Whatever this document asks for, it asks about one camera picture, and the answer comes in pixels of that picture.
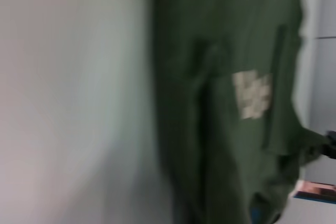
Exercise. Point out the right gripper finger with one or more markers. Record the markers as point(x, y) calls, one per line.
point(331, 144)

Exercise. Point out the dark green printed t-shirt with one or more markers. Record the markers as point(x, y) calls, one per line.
point(223, 90)

